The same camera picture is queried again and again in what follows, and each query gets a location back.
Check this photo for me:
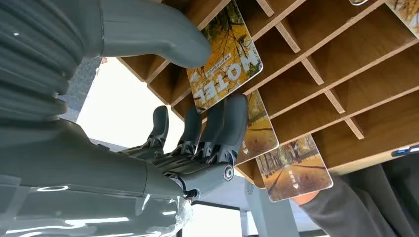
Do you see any wooden grid card rack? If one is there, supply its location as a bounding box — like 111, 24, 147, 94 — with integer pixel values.
117, 0, 419, 190

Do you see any person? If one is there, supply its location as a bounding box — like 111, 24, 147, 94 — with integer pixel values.
299, 161, 419, 237

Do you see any blue pen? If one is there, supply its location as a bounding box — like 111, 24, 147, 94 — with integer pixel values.
391, 145, 419, 158

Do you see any grey metal stand post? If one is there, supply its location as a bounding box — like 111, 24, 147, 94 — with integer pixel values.
243, 178, 300, 237

